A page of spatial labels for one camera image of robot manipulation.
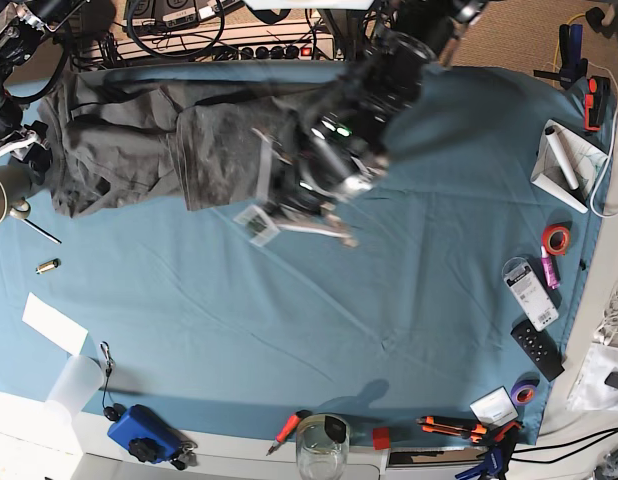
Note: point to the black power strip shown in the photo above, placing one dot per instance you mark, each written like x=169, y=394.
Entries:
x=282, y=52

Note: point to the blue clamp at corner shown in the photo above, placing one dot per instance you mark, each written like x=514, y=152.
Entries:
x=573, y=65

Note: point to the small AA battery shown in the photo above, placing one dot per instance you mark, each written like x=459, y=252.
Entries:
x=47, y=266

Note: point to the purple tape roll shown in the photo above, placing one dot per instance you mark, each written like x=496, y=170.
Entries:
x=523, y=392

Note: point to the small red cube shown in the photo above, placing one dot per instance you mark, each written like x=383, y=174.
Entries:
x=381, y=439

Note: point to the white small card box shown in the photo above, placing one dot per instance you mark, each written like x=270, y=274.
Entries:
x=494, y=409

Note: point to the red handled screwdriver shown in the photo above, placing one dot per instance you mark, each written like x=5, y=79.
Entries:
x=287, y=430

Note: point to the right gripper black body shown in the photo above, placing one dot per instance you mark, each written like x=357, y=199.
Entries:
x=38, y=157

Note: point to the dark grey T-shirt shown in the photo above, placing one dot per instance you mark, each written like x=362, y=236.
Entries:
x=121, y=143

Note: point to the white paper card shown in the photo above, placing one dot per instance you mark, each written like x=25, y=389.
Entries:
x=54, y=325

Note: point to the blue black bar clamp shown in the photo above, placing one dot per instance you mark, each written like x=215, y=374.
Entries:
x=500, y=446

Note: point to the white rolled paper tube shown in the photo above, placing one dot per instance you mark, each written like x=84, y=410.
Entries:
x=561, y=157

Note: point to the black remote control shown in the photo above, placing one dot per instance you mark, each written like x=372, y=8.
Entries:
x=541, y=349

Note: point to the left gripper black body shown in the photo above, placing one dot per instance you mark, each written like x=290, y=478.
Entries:
x=325, y=171

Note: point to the blue table cloth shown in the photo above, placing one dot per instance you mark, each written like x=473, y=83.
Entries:
x=221, y=336

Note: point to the orange black utility knife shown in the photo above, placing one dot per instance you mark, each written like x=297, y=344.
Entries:
x=464, y=429

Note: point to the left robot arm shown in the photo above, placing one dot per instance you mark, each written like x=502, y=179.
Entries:
x=385, y=78

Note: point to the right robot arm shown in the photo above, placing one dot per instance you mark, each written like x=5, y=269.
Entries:
x=24, y=26

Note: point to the orange black clamp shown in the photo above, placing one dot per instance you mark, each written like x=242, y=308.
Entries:
x=595, y=102

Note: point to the keys with padlock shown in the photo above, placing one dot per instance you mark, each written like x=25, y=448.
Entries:
x=183, y=456

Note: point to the translucent plastic cup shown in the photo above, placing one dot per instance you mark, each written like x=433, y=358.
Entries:
x=77, y=383

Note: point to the clear plastic bit case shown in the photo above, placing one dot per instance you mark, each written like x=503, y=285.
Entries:
x=529, y=292

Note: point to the clear drinking glass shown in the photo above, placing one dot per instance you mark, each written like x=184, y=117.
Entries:
x=322, y=447

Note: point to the blue box with knob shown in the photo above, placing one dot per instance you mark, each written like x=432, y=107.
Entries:
x=145, y=436

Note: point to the pink glue tube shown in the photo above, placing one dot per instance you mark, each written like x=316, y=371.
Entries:
x=550, y=274

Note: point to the red tape roll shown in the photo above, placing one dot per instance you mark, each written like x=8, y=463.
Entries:
x=556, y=239

